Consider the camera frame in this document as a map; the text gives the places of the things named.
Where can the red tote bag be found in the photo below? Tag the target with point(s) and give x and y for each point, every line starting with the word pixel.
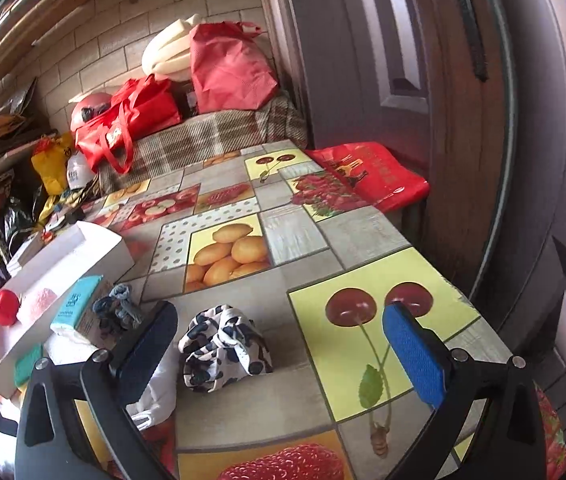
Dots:
pixel 128 110

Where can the white folded towel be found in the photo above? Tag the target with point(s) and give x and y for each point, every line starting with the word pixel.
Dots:
pixel 63 346

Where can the white cardboard box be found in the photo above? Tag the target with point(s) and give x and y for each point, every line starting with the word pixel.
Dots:
pixel 63 265

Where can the large red fabric bag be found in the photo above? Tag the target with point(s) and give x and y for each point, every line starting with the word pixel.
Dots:
pixel 228 70

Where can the yellow bag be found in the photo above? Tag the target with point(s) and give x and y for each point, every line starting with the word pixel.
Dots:
pixel 53 165

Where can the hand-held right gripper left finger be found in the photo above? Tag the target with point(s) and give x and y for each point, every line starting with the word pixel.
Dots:
pixel 147 356

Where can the white foam roll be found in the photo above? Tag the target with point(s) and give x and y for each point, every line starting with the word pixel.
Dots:
pixel 168 52

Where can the blue tissue packet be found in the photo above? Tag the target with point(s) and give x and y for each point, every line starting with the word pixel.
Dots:
pixel 79 305

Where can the plaid covered bench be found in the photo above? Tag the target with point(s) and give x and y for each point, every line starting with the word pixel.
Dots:
pixel 203 135

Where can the pink fluffy towel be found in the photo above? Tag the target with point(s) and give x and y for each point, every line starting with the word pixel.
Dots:
pixel 38 302

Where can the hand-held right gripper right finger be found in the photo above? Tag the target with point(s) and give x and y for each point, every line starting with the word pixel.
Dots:
pixel 413 355

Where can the green yellow sponge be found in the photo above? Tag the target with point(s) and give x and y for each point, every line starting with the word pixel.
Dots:
pixel 28 367

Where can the red plastic bag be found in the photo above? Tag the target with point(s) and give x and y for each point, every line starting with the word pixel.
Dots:
pixel 368 175

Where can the black white patterned cloth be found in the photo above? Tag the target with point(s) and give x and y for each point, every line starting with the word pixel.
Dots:
pixel 225 347

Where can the black plastic bag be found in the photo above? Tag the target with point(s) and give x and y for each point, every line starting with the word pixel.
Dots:
pixel 15 217

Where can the fruit print tablecloth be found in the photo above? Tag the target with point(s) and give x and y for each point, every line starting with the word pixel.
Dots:
pixel 293 240

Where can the red plush ball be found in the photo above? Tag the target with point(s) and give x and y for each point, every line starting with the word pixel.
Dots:
pixel 4 306

